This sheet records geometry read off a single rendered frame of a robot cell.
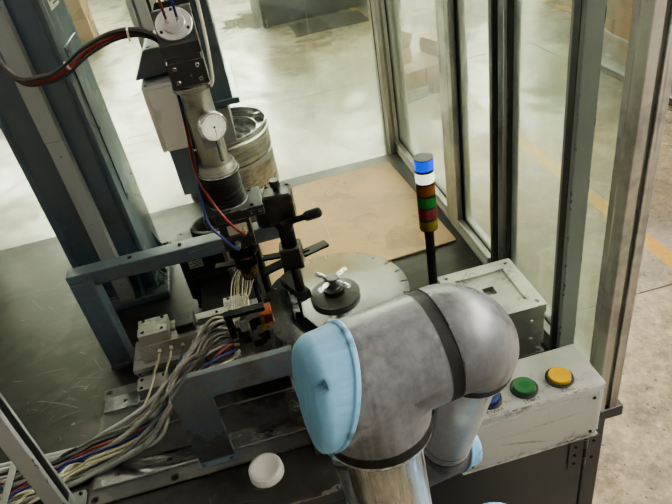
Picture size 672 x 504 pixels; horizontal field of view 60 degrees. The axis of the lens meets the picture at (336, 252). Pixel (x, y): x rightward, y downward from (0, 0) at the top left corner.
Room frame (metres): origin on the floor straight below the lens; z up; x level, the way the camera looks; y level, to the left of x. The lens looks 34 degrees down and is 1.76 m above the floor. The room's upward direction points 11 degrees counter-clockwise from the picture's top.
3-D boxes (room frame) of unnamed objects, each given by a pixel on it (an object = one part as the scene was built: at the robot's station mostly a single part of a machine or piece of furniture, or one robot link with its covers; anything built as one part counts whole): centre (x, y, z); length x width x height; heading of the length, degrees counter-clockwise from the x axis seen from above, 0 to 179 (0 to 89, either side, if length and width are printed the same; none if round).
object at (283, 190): (0.98, 0.09, 1.17); 0.06 x 0.05 x 0.20; 87
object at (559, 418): (0.73, -0.29, 0.82); 0.28 x 0.11 x 0.15; 96
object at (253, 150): (1.76, 0.28, 0.93); 0.31 x 0.31 x 0.36
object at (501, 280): (1.00, -0.32, 0.82); 0.18 x 0.18 x 0.15; 6
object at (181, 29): (1.14, 0.20, 1.45); 0.35 x 0.07 x 0.28; 6
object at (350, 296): (1.02, 0.02, 0.96); 0.11 x 0.11 x 0.03
